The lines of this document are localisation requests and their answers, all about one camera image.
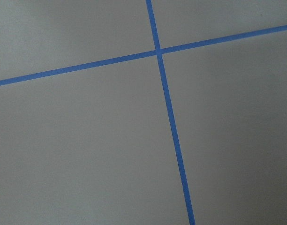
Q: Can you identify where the crossing blue tape line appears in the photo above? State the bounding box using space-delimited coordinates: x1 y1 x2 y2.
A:
146 0 196 225

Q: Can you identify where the long blue tape line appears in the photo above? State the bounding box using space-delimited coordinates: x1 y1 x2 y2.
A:
0 25 287 86

